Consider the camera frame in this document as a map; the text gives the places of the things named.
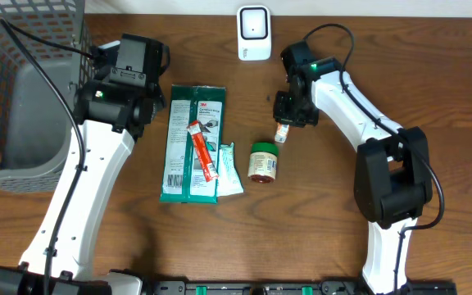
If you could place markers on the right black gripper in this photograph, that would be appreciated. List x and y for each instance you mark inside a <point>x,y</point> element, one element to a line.
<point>283,114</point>

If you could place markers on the orange small box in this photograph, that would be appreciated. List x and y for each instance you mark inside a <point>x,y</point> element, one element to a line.
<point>281,133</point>

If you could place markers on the green lid jar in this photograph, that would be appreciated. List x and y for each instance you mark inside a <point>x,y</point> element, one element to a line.
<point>263,163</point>

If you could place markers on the light teal wipes packet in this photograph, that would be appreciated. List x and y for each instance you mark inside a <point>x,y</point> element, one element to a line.
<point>229,182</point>

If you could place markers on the orange red stick sachet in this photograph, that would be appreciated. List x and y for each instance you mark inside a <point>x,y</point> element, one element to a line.
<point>202,152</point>

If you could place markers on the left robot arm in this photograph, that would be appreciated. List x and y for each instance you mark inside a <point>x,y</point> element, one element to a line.
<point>110,114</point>

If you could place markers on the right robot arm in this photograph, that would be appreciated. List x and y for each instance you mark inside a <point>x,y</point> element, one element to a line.
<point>391,183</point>

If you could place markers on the white barcode scanner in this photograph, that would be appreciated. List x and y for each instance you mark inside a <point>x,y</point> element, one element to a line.
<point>254,33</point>

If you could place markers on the grey plastic mesh basket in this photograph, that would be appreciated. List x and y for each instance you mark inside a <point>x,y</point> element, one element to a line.
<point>34,128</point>

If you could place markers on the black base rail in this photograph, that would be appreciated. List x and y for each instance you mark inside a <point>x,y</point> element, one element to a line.
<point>331,287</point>

